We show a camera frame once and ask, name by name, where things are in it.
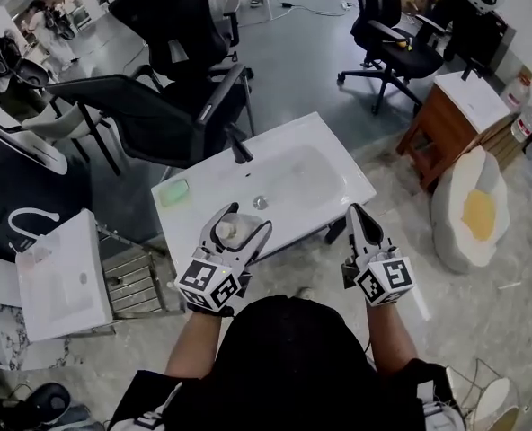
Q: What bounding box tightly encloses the black office chair with headrest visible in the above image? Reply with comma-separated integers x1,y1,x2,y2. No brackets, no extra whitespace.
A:
336,0,448,117

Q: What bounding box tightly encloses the metal rack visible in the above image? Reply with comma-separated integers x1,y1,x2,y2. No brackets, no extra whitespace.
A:
95,222,187,323

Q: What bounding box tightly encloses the black mesh reclining office chair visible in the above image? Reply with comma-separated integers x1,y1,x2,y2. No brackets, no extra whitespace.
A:
44,63,256,177

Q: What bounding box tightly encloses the egg-shaped cushion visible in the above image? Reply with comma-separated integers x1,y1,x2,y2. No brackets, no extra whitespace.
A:
429,145,510,275

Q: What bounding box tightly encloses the person's left forearm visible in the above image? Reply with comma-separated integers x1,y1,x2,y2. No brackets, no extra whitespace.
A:
164,305,225,382

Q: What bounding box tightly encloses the large clear water bottle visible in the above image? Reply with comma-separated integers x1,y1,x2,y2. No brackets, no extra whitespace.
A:
501,72,532,114
510,99,532,145

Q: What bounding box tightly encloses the black padded office chair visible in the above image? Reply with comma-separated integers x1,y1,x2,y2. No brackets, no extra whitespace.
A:
108,0,243,92

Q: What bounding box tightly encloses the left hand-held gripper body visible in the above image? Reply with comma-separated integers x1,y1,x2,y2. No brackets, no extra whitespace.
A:
173,247,253,318

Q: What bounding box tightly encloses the black cabinet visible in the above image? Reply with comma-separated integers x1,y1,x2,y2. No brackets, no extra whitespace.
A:
427,0,517,78

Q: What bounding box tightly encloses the green soap bar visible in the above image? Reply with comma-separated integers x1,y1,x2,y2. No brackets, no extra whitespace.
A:
157,177,191,208

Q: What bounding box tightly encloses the marble pattern panel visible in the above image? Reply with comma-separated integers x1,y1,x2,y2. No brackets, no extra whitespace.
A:
0,306,30,373

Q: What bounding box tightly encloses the wire frame lampshade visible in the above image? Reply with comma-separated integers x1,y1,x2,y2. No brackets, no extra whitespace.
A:
445,356,519,431

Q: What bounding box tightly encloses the black shampoo basin chair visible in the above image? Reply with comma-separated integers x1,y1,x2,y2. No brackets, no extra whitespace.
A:
0,35,52,90

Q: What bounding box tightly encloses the wooden cabinet with white sink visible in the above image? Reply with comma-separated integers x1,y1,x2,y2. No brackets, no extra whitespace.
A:
395,70,512,193

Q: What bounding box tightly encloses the small white sink basin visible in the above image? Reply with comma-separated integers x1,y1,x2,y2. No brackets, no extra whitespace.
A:
14,208,115,343

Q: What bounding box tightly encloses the white ceramic sink basin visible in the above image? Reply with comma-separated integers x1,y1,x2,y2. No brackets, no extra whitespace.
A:
150,110,377,265

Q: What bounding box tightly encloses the person's right forearm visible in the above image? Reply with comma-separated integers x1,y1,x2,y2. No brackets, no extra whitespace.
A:
365,301,419,379

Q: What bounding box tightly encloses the person's black shirt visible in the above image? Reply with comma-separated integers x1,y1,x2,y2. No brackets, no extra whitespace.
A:
107,294,466,431

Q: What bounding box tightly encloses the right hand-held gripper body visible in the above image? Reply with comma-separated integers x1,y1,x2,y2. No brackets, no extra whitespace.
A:
341,240,418,309

